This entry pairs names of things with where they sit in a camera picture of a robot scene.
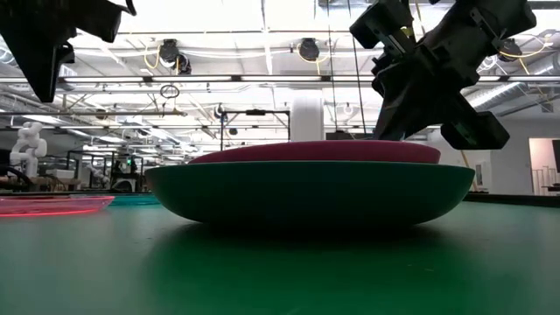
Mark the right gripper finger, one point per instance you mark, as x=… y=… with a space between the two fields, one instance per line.
x=394 y=87
x=420 y=114

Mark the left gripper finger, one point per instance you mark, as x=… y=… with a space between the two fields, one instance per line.
x=37 y=57

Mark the magenta opaque plastic plate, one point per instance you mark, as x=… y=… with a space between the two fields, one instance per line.
x=315 y=152

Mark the large green plastic plate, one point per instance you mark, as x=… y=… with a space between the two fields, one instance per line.
x=306 y=192

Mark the pink translucent plastic plate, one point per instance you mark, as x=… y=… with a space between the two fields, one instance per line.
x=44 y=205

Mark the blue-green translucent plastic plate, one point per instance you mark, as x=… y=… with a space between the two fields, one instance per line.
x=135 y=200

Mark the small white robot arm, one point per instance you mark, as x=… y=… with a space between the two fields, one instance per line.
x=98 y=174

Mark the black monitor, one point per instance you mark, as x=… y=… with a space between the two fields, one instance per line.
x=350 y=136

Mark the white humanoid robot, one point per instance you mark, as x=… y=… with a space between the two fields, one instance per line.
x=28 y=146

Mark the white round column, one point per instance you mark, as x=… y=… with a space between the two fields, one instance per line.
x=307 y=118

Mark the wooden workbench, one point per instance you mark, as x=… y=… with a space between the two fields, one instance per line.
x=44 y=180

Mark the long overhead light bar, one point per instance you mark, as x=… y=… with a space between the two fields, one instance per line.
x=175 y=79

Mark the black wall screen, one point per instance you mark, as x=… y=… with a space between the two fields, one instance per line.
x=556 y=155

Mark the black metal frame rig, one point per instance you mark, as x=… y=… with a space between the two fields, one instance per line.
x=221 y=131

